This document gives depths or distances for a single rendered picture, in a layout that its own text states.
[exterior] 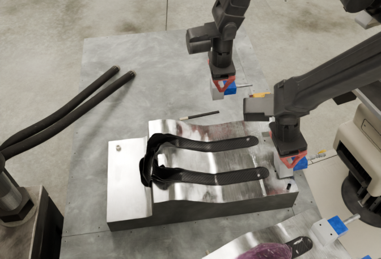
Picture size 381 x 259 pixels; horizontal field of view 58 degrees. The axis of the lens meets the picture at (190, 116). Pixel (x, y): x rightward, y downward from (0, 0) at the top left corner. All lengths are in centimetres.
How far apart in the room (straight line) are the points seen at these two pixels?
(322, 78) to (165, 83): 80
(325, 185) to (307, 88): 113
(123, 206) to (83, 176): 20
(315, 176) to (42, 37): 238
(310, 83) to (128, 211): 57
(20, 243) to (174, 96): 66
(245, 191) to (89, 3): 280
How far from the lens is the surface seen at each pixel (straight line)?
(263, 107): 78
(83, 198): 106
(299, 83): 66
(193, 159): 95
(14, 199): 106
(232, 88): 107
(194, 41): 92
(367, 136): 124
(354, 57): 55
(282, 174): 95
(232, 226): 98
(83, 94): 124
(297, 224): 95
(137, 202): 95
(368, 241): 167
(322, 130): 230
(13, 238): 110
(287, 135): 84
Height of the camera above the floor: 169
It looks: 49 degrees down
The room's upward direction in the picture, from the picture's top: 2 degrees counter-clockwise
